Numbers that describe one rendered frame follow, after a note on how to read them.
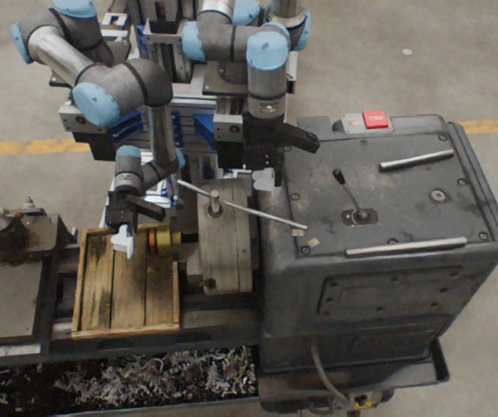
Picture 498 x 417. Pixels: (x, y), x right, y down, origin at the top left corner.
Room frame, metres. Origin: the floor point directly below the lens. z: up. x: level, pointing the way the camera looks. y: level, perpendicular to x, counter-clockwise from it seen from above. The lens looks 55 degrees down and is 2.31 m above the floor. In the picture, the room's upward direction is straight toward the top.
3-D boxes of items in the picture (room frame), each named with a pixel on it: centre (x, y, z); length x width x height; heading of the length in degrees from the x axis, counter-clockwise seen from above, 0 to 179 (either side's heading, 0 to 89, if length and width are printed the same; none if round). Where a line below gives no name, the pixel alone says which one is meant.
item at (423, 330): (0.84, -0.32, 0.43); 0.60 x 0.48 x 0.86; 95
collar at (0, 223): (0.81, 0.68, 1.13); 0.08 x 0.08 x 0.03
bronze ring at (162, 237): (0.77, 0.22, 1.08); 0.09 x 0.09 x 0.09; 5
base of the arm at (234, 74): (1.37, 0.03, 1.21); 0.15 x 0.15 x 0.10
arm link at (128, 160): (1.03, 0.36, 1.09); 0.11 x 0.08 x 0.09; 5
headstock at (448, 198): (0.84, -0.32, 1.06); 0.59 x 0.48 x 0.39; 95
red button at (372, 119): (1.05, -0.35, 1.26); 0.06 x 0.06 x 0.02; 5
